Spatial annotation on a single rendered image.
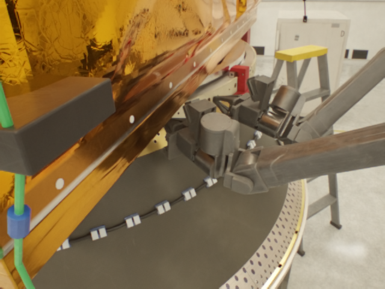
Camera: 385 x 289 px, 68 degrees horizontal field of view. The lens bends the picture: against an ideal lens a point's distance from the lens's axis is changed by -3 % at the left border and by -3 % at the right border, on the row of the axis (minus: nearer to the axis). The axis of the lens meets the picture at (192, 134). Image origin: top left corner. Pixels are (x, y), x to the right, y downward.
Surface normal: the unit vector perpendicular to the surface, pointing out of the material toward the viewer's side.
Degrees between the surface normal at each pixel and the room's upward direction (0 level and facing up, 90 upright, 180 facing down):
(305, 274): 0
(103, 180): 90
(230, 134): 98
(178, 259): 62
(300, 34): 90
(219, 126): 11
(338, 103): 57
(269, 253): 43
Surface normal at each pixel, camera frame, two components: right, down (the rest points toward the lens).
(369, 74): -0.03, -0.10
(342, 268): -0.04, -0.88
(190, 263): 0.51, -0.10
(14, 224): 0.00, 0.58
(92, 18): 0.90, 0.18
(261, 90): -0.63, 0.38
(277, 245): 0.52, -0.47
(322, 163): -0.42, 0.52
